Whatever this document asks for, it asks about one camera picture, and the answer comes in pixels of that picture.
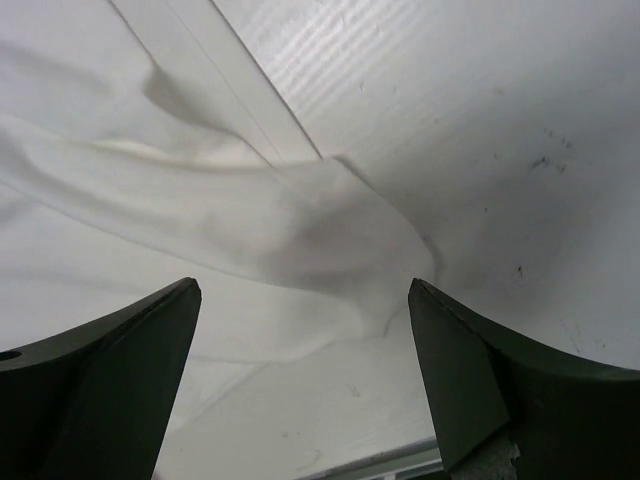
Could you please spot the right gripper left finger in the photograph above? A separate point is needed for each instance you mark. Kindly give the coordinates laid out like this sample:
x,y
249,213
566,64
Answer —
x,y
94,402

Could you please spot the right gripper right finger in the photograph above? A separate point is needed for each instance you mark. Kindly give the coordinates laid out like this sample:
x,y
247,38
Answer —
x,y
505,406

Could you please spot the white t-shirt red print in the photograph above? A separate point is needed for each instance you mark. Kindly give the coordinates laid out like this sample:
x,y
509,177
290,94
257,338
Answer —
x,y
139,145

